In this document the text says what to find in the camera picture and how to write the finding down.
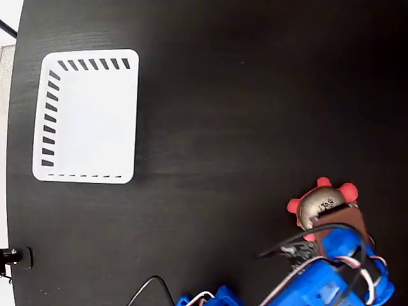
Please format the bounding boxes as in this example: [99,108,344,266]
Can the black rod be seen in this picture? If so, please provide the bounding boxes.
[0,18,18,38]

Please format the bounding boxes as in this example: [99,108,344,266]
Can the white plastic basket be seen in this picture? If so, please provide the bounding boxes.
[31,48,140,185]

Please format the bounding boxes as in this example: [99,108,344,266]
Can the white and red servo wires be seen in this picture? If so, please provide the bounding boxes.
[259,253,388,306]

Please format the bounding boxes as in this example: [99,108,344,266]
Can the red turtle toy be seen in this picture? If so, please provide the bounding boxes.
[286,176,359,242]

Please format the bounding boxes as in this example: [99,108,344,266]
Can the bare camera circuit board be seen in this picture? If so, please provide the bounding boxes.
[280,240,319,267]

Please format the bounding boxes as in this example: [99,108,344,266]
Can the black table clamp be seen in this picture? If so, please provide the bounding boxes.
[0,245,34,271]

